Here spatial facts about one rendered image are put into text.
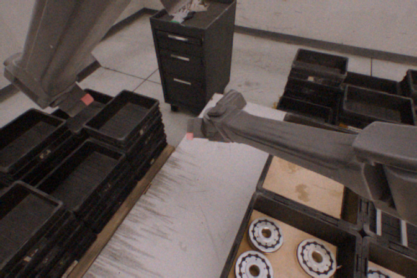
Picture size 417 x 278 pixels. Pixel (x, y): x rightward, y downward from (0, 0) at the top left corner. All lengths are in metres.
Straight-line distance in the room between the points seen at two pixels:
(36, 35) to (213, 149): 0.91
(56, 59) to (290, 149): 0.31
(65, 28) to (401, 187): 0.33
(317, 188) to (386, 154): 0.67
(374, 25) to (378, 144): 3.46
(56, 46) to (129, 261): 0.76
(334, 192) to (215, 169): 0.47
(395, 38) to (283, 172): 3.08
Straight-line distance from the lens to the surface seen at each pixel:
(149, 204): 0.98
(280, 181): 0.89
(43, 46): 0.30
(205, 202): 0.95
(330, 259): 0.80
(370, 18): 3.68
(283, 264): 0.78
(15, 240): 1.41
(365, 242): 0.78
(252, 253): 0.73
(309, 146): 0.34
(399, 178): 0.27
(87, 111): 2.01
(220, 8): 2.15
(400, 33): 3.78
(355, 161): 0.30
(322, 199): 0.91
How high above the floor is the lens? 1.56
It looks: 49 degrees down
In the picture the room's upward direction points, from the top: straight up
